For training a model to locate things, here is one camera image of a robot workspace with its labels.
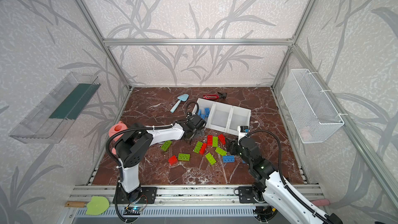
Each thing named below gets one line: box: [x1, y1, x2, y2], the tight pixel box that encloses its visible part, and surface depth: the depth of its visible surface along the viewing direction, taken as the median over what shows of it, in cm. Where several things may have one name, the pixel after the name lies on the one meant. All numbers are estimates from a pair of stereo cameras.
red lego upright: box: [206, 134, 213, 146], surface depth 93 cm
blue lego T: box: [222, 155, 235, 163], surface depth 86 cm
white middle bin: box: [207, 101, 234, 133], surface depth 102 cm
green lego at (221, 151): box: [215, 146, 228, 157], surface depth 89 cm
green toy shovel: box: [64, 196, 110, 216], surface depth 72 cm
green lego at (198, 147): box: [193, 141, 204, 154], surface depth 91 cm
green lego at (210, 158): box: [205, 152, 217, 166], surface depth 86 cm
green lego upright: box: [212, 136, 219, 148], surface depth 93 cm
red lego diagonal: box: [217, 133, 226, 146], surface depth 93 cm
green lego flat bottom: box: [177, 152, 191, 161], surface depth 86 cm
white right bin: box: [226, 105, 252, 136], surface depth 101 cm
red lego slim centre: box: [199, 142, 207, 156], surface depth 90 cm
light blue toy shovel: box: [169, 93, 190, 114], surface depth 114 cm
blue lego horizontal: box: [204, 107, 210, 117], surface depth 104 cm
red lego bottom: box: [167, 155, 178, 166], surface depth 85 cm
